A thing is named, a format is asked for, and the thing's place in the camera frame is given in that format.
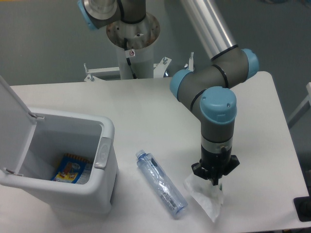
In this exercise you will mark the white trash can lid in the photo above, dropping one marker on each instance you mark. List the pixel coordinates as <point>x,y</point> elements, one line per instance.
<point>17,128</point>

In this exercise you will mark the black clamp at table edge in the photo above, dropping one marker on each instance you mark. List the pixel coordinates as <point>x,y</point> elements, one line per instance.
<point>303,208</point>

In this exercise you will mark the clear plastic water bottle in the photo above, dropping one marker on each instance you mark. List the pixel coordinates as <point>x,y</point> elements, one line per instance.
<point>170,196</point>

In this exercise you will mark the white upright bracket post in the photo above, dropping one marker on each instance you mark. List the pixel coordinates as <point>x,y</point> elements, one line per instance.
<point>190,64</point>

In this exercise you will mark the white metal frame bracket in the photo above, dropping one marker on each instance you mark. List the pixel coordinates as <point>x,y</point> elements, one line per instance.
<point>101,74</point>

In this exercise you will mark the white frame leg right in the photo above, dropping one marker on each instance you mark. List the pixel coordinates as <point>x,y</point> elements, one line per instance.
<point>301,109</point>

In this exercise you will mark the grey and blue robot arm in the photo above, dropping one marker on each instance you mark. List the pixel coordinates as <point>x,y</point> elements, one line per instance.
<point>206,94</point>

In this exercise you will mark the white bracket with bolt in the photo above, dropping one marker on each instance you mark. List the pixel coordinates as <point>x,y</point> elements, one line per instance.
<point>161,68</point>

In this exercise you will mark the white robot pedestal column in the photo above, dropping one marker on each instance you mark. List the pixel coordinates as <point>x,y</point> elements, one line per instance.
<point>134,44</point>

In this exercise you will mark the blue snack wrapper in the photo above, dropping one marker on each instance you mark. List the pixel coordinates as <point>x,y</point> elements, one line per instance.
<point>73,169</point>

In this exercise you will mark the white plastic trash can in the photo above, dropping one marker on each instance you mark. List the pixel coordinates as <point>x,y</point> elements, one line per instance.
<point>58,133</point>

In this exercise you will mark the clear plastic bag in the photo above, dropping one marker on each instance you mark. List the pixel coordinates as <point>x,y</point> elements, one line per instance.
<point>210,197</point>

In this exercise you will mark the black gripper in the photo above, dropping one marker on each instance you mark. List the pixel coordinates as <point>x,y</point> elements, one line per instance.
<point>215,164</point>

